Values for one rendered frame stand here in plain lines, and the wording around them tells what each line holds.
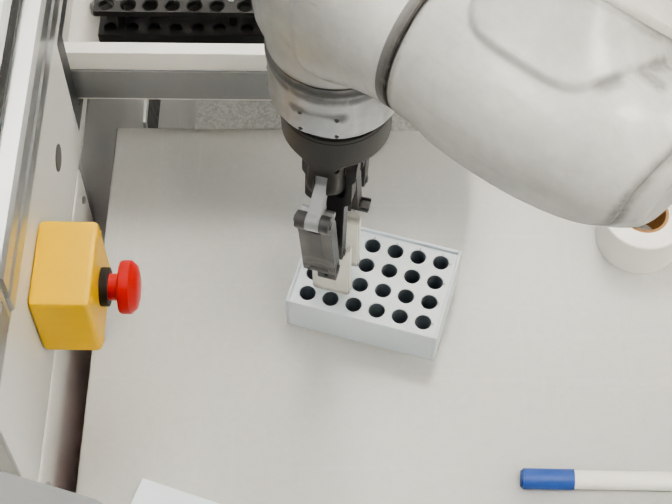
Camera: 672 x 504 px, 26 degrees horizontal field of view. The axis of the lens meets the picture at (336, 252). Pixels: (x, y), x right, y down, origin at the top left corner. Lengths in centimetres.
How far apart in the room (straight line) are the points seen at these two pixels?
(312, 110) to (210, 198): 36
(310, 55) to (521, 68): 14
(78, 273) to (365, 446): 26
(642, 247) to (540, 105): 45
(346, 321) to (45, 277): 25
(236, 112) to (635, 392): 120
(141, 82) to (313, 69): 37
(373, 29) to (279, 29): 7
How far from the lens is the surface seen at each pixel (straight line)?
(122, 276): 106
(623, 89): 76
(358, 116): 92
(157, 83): 121
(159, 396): 116
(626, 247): 121
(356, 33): 81
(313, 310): 115
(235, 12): 119
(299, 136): 96
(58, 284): 105
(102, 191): 135
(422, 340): 115
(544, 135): 76
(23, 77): 106
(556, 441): 115
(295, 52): 86
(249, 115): 225
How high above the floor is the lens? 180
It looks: 59 degrees down
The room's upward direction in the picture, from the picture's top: straight up
